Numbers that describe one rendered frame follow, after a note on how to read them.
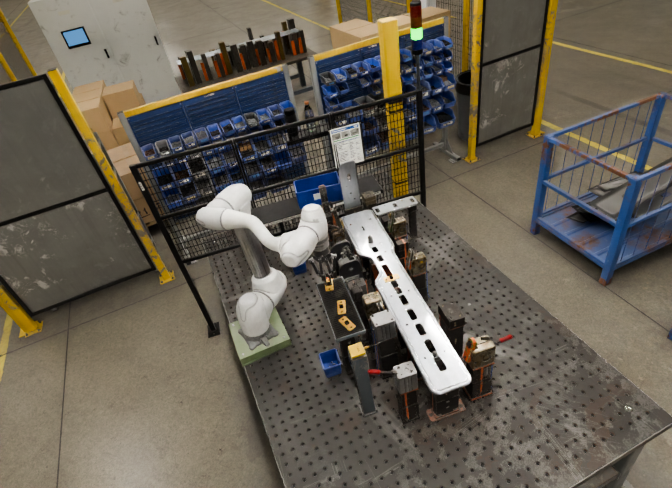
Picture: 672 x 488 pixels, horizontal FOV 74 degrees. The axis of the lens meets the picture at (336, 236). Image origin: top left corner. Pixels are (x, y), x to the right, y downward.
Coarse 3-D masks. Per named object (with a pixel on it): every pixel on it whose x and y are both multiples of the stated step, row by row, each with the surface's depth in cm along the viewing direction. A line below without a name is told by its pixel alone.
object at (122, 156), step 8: (128, 144) 506; (112, 152) 495; (120, 152) 492; (128, 152) 488; (112, 160) 478; (120, 160) 477; (128, 160) 472; (136, 160) 469; (120, 168) 460; (128, 168) 457; (120, 176) 445; (128, 176) 449; (128, 184) 453; (136, 184) 456; (128, 192) 457; (136, 192) 460; (136, 200) 465; (144, 200) 469; (144, 208) 473; (160, 208) 482; (144, 216) 477; (152, 216) 482; (152, 224) 486
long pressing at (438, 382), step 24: (360, 216) 287; (360, 240) 268; (384, 240) 265; (384, 264) 249; (384, 288) 235; (408, 288) 232; (408, 336) 208; (432, 336) 206; (432, 360) 196; (456, 360) 194; (432, 384) 187; (456, 384) 186
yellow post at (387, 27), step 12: (384, 24) 266; (396, 24) 267; (384, 36) 270; (396, 36) 272; (384, 48) 274; (396, 48) 276; (384, 60) 280; (396, 60) 280; (384, 72) 286; (396, 72) 285; (384, 84) 293; (396, 84) 289; (384, 96) 300; (396, 132) 309; (396, 144) 315; (396, 180) 333
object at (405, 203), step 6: (402, 198) 296; (408, 198) 295; (414, 198) 294; (384, 204) 294; (390, 204) 292; (396, 204) 291; (402, 204) 290; (408, 204) 289; (414, 204) 289; (384, 210) 288; (390, 210) 287; (396, 210) 287
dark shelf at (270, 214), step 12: (360, 180) 316; (372, 180) 313; (360, 192) 304; (276, 204) 308; (288, 204) 306; (336, 204) 299; (264, 216) 299; (276, 216) 297; (288, 216) 295; (300, 216) 297
